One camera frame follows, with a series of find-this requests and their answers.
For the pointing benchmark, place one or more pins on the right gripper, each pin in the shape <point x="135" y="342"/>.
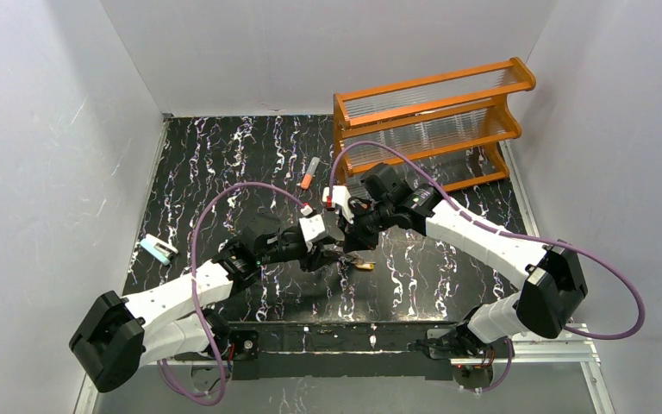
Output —
<point x="357" y="231"/>

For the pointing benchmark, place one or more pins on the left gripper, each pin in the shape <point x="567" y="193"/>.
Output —
<point x="313" y="256"/>

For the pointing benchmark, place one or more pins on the metal keyring holder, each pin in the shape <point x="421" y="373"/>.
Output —
<point x="352" y="259"/>

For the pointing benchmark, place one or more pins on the yellow tagged key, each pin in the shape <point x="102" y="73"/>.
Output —
<point x="365" y="266"/>

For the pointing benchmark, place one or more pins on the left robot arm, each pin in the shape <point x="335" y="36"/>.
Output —
<point x="118" y="335"/>

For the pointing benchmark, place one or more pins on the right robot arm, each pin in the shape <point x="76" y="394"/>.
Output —
<point x="547" y="275"/>

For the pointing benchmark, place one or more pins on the orange white marker pen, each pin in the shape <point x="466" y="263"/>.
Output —
<point x="309" y="173"/>

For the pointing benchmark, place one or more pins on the orange wooden shelf rack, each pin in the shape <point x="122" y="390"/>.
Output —
<point x="430" y="118"/>

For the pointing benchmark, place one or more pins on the light blue stapler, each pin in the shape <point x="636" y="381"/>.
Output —
<point x="162" y="251"/>

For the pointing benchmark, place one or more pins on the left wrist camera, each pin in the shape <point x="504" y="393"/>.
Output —
<point x="312" y="226"/>

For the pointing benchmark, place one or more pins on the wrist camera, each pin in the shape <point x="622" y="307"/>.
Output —
<point x="337" y="198"/>
<point x="312" y="226"/>

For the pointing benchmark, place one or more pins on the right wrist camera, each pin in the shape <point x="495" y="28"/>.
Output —
<point x="337" y="198"/>

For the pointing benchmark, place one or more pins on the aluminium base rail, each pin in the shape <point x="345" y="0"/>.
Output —
<point x="372" y="368"/>

